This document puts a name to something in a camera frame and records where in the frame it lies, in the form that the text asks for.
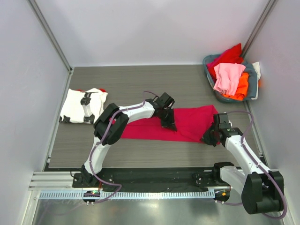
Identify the crimson t shirt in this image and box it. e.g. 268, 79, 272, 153
121, 105, 218, 143

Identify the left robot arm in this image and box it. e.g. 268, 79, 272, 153
78, 92, 177, 188

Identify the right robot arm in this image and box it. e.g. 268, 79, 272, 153
202, 113, 287, 220

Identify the orange t shirt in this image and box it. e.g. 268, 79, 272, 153
222, 72, 249, 101

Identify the pink t shirt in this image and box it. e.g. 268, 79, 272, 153
213, 63, 246, 96

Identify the blue laundry basket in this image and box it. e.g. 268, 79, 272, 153
202, 54, 258, 103

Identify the white cloth in basket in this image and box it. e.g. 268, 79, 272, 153
252, 61, 261, 81

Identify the red t shirt in basket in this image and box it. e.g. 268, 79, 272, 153
207, 43, 243, 81

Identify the folded white t shirt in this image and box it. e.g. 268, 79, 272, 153
59, 88, 108, 124

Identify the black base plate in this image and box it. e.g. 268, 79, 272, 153
72, 166, 237, 191

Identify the right aluminium frame post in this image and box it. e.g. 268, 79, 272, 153
241, 0, 278, 58

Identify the aluminium frame post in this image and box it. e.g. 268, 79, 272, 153
241, 0, 278, 58
27, 0, 72, 73

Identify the slotted cable duct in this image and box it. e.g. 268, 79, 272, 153
39, 190, 215, 200

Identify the left aluminium frame post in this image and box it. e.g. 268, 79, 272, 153
27, 0, 72, 73

